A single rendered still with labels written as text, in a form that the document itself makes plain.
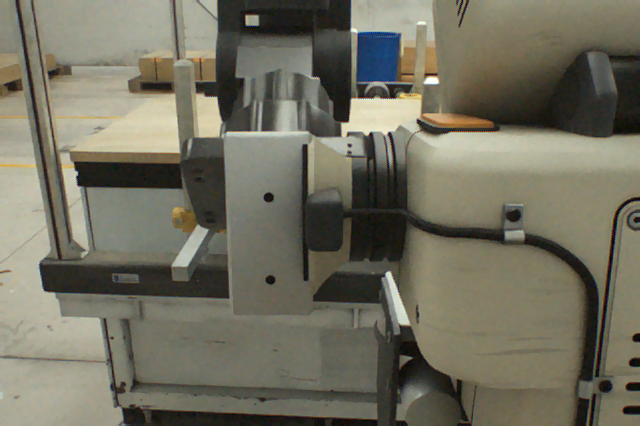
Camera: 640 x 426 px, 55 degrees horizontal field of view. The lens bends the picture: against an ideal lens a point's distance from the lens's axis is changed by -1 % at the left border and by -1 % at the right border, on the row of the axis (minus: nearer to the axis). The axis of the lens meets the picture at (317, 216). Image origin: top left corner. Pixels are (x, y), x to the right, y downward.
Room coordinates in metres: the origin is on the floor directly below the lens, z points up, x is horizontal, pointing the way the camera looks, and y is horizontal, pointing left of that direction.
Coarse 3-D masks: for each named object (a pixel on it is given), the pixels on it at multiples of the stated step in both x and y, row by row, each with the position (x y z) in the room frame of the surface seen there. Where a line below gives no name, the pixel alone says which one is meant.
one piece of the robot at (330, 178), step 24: (312, 144) 0.34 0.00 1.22; (312, 168) 0.33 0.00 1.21; (336, 168) 0.34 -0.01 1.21; (312, 192) 0.32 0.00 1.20; (336, 192) 0.33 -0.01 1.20; (312, 216) 0.30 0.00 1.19; (336, 216) 0.30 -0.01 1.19; (312, 240) 0.30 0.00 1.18; (336, 240) 0.30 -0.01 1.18; (312, 264) 0.32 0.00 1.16; (336, 264) 0.35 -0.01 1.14
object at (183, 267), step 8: (200, 232) 1.16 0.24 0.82; (208, 232) 1.17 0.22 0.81; (192, 240) 1.12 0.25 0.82; (200, 240) 1.12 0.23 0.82; (208, 240) 1.16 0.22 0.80; (184, 248) 1.08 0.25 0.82; (192, 248) 1.08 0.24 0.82; (200, 248) 1.10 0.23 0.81; (184, 256) 1.04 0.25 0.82; (192, 256) 1.04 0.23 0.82; (200, 256) 1.09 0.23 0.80; (176, 264) 1.01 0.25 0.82; (184, 264) 1.01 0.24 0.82; (192, 264) 1.03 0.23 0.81; (176, 272) 1.00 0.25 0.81; (184, 272) 1.00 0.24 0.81; (192, 272) 1.03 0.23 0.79; (176, 280) 1.00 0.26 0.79; (184, 280) 1.00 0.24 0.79
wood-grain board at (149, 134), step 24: (120, 120) 1.82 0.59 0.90; (144, 120) 1.82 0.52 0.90; (168, 120) 1.82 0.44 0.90; (216, 120) 1.81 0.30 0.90; (360, 120) 1.81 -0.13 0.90; (384, 120) 1.81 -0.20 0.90; (408, 120) 1.82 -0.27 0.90; (96, 144) 1.54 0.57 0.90; (120, 144) 1.54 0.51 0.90; (144, 144) 1.54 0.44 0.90; (168, 144) 1.54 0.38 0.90
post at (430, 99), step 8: (424, 80) 1.24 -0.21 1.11; (432, 80) 1.23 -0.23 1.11; (424, 88) 1.22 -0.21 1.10; (432, 88) 1.22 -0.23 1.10; (424, 96) 1.22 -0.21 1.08; (432, 96) 1.22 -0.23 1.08; (424, 104) 1.22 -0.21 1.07; (432, 104) 1.22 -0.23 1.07; (424, 112) 1.22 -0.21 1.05; (432, 112) 1.22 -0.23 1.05
